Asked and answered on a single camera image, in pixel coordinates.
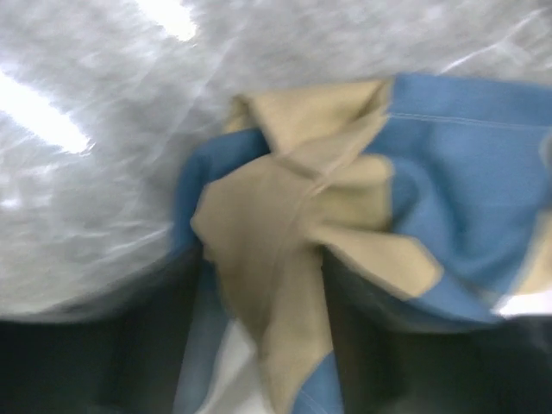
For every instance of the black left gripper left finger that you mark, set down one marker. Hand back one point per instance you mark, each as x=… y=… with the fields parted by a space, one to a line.
x=125 y=362

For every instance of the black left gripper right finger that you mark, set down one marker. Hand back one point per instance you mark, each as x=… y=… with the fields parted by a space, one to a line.
x=393 y=359

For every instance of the blue beige white pillowcase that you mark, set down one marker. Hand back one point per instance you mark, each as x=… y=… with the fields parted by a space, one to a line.
x=435 y=189

